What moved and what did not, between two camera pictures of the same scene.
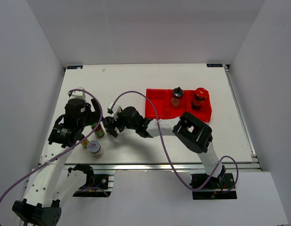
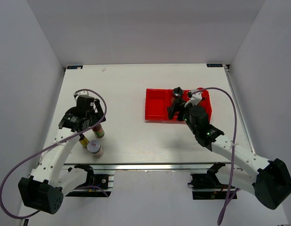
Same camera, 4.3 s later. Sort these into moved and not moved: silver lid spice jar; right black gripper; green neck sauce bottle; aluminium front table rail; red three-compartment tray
Moved: right black gripper
Not moved: red three-compartment tray; silver lid spice jar; aluminium front table rail; green neck sauce bottle
